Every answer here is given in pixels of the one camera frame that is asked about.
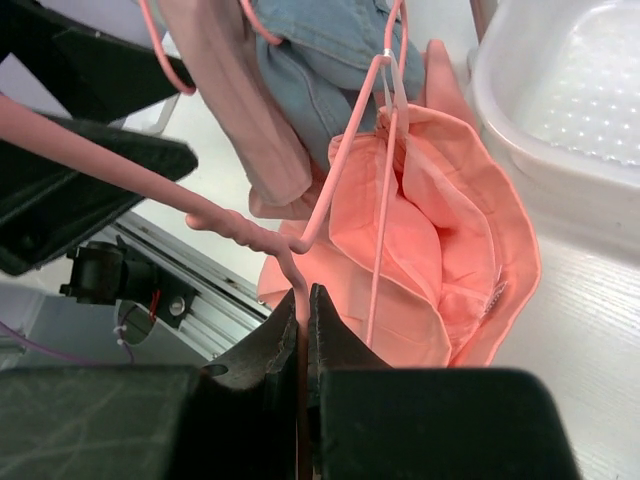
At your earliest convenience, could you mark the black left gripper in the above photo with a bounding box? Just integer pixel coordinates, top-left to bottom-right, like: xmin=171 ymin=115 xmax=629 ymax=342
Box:
xmin=1 ymin=1 xmax=198 ymax=276

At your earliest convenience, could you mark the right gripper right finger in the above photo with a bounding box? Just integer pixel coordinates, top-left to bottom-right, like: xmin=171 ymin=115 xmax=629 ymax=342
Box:
xmin=307 ymin=285 xmax=580 ymax=479

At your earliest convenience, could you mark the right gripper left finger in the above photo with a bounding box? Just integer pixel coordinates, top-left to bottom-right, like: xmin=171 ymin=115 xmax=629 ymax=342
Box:
xmin=1 ymin=296 xmax=297 ymax=479

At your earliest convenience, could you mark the pink hanger holding skirt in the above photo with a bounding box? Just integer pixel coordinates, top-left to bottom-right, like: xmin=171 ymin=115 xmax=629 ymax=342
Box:
xmin=0 ymin=0 xmax=410 ymax=351

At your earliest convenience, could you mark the salmon orange skirt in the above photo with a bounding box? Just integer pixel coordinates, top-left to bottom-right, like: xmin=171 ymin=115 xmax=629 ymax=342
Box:
xmin=256 ymin=39 xmax=543 ymax=370

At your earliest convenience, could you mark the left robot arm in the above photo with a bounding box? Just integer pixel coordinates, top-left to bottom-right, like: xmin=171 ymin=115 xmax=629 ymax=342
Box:
xmin=1 ymin=1 xmax=198 ymax=305

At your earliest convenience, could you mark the pink hanger holding dress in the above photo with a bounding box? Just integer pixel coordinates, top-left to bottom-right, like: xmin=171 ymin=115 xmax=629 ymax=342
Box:
xmin=137 ymin=0 xmax=198 ymax=96

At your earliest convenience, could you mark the pink hanger holding denim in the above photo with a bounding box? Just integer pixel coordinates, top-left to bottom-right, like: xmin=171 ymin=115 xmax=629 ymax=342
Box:
xmin=240 ymin=0 xmax=282 ymax=46

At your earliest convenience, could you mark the pale pink ruffled dress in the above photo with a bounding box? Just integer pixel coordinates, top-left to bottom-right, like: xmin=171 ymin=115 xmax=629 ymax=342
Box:
xmin=158 ymin=0 xmax=321 ymax=220

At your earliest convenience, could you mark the blue denim garment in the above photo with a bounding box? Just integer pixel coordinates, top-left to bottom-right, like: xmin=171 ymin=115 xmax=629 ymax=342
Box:
xmin=249 ymin=0 xmax=426 ymax=171

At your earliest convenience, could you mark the translucent white plastic basin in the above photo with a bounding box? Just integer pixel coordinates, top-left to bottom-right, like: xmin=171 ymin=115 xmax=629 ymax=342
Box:
xmin=472 ymin=1 xmax=639 ymax=251

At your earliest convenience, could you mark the aluminium mounting rail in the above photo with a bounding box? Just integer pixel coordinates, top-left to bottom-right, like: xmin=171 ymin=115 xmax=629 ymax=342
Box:
xmin=94 ymin=213 xmax=269 ymax=361

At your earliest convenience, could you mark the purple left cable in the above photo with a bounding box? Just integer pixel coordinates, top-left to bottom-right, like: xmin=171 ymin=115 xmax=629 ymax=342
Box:
xmin=0 ymin=299 xmax=166 ymax=367

